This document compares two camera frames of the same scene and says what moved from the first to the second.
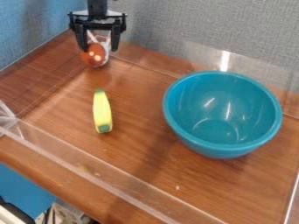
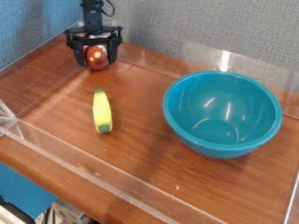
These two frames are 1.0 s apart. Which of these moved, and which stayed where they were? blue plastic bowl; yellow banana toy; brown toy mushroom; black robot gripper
Moved: black robot gripper
Stayed: blue plastic bowl; yellow banana toy; brown toy mushroom
